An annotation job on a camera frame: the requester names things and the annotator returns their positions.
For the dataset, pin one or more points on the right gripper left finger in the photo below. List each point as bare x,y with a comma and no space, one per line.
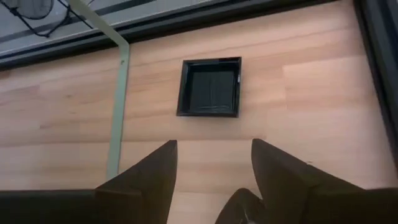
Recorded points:
124,205

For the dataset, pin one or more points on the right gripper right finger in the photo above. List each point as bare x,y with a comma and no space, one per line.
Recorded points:
311,199

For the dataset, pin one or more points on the black small square plate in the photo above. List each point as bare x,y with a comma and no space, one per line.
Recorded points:
211,90

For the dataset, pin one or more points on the mint green perforated shelf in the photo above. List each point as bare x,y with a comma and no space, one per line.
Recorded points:
119,109

